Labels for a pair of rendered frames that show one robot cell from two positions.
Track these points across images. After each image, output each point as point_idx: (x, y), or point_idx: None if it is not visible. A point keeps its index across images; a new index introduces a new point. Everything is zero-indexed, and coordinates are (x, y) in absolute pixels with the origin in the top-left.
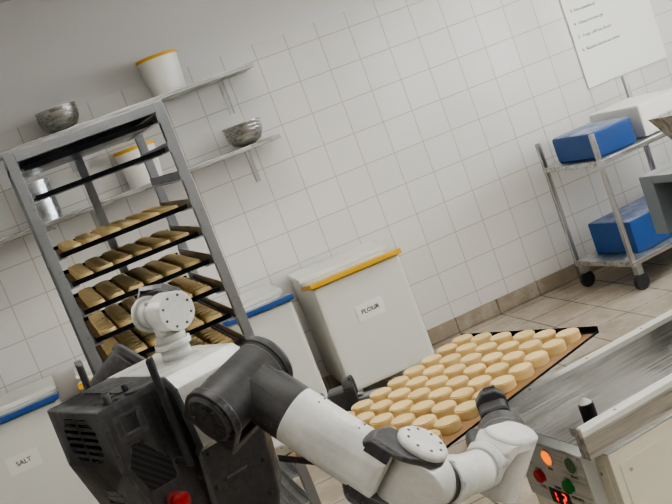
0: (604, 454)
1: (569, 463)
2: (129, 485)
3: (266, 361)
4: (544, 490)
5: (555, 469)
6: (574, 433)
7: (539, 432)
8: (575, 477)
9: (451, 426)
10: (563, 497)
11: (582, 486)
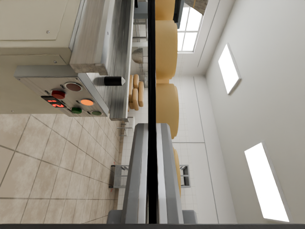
0: None
1: (99, 114)
2: None
3: None
4: (41, 91)
5: (81, 104)
6: (125, 121)
7: (91, 78)
8: (89, 113)
9: None
10: (59, 105)
11: (86, 114)
